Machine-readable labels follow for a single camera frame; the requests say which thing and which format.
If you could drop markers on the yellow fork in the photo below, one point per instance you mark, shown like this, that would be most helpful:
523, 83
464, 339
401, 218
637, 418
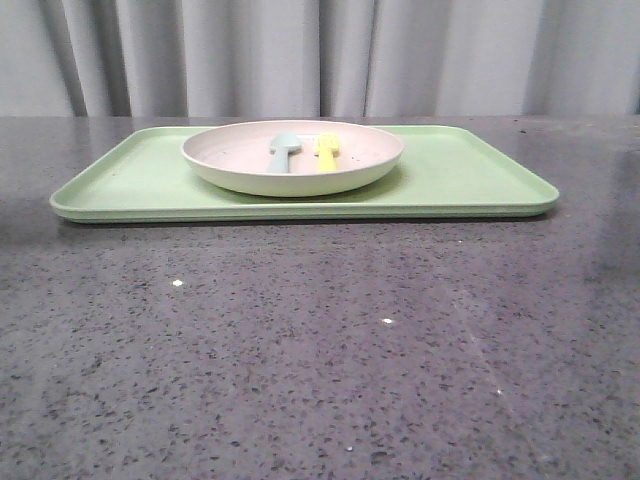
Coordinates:
326, 148

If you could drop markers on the pale blue spoon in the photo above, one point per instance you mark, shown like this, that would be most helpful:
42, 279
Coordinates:
281, 147

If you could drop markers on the beige round plate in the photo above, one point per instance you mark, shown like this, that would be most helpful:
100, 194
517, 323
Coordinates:
236, 157

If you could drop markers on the light green rectangular tray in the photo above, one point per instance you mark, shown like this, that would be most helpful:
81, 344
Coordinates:
443, 172

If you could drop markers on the grey pleated curtain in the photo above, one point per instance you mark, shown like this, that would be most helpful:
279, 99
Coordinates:
318, 58

